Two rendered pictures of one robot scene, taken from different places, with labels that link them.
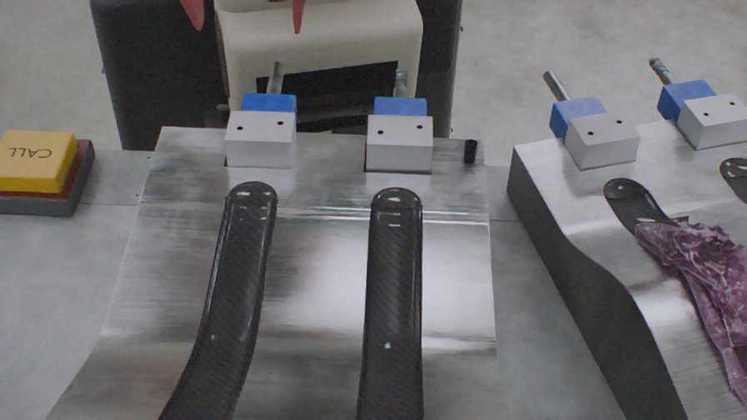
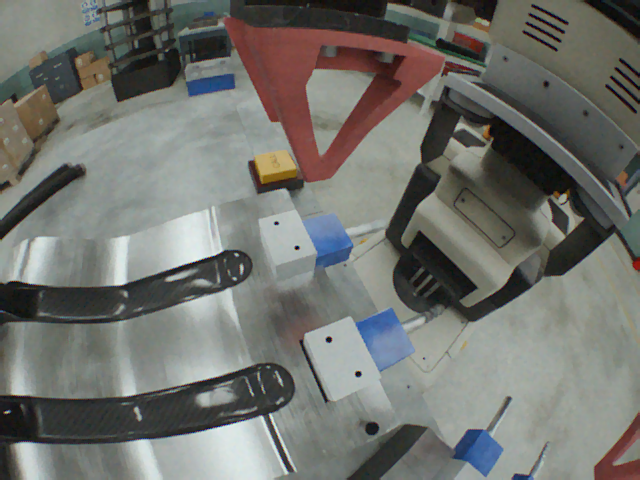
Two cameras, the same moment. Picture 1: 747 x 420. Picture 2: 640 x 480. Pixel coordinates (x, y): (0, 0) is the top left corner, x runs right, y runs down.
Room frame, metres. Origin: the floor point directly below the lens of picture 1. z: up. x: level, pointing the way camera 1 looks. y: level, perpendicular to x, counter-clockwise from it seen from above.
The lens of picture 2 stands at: (0.51, -0.01, 1.08)
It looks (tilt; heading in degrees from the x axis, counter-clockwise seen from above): 54 degrees down; 59
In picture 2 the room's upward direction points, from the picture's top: 10 degrees clockwise
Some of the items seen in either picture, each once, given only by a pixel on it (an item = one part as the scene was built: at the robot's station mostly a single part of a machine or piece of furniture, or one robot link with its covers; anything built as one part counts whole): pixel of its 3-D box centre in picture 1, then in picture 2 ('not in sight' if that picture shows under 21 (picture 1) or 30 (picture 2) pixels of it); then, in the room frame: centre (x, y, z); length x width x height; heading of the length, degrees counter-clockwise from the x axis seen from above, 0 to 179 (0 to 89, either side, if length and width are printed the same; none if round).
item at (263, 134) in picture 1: (269, 113); (332, 239); (0.60, 0.11, 0.89); 0.13 x 0.05 x 0.05; 1
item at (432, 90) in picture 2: not in sight; (405, 56); (3.34, 3.17, 0.51); 2.40 x 1.13 x 1.02; 91
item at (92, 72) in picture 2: not in sight; (95, 67); (-2.23, 6.42, 0.42); 0.86 x 0.33 x 0.83; 177
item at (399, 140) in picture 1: (399, 117); (387, 337); (0.60, 0.00, 0.89); 0.13 x 0.05 x 0.05; 1
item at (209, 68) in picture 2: not in sight; (209, 68); (0.50, 3.38, 0.28); 0.61 x 0.41 x 0.15; 177
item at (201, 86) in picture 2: not in sight; (210, 80); (0.50, 3.38, 0.11); 0.61 x 0.41 x 0.22; 177
